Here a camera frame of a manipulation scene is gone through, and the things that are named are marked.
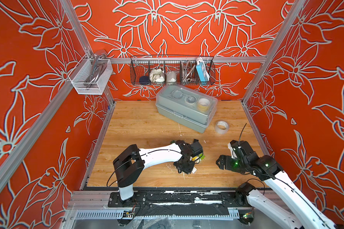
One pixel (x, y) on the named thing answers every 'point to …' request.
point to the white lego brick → (194, 170)
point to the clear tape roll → (221, 127)
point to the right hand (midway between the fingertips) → (219, 163)
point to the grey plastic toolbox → (191, 107)
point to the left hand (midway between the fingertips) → (188, 170)
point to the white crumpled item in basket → (157, 75)
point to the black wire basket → (171, 70)
